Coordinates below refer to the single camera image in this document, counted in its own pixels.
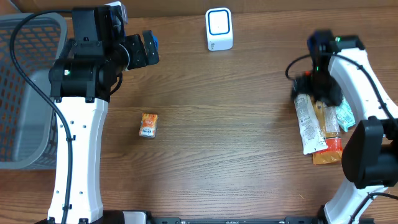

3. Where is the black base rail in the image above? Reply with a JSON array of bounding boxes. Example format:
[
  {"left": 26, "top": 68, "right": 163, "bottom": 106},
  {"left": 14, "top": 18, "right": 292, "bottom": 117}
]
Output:
[{"left": 102, "top": 210, "right": 376, "bottom": 224}]

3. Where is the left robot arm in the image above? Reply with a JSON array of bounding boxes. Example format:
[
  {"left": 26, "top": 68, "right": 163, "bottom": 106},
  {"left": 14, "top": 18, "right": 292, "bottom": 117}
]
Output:
[{"left": 46, "top": 1, "right": 159, "bottom": 223}]

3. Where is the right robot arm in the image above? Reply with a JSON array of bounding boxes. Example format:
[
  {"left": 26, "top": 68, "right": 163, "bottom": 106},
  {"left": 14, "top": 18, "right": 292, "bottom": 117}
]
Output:
[{"left": 290, "top": 30, "right": 397, "bottom": 223}]

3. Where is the white barcode scanner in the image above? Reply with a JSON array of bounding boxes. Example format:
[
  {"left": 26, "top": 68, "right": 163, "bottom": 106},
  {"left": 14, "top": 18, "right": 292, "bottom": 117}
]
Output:
[{"left": 205, "top": 7, "right": 233, "bottom": 52}]

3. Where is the long orange snack package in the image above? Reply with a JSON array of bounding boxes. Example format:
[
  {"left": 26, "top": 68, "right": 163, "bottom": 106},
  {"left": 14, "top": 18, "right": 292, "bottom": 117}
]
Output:
[{"left": 312, "top": 101, "right": 343, "bottom": 165}]

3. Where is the teal snack packet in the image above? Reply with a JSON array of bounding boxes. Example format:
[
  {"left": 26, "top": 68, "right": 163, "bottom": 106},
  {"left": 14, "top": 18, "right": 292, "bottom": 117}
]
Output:
[{"left": 335, "top": 97, "right": 356, "bottom": 132}]

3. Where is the small orange packet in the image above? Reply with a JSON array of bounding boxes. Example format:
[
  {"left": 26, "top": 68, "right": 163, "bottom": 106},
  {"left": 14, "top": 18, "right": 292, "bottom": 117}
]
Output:
[{"left": 139, "top": 113, "right": 159, "bottom": 138}]

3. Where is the white tube with gold cap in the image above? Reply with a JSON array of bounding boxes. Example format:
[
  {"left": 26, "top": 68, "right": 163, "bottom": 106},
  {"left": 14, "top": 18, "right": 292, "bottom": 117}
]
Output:
[{"left": 294, "top": 94, "right": 328, "bottom": 155}]

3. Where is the grey plastic shopping basket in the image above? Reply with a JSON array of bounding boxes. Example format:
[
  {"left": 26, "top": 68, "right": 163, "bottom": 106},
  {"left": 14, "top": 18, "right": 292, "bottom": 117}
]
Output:
[{"left": 1, "top": 13, "right": 67, "bottom": 170}]

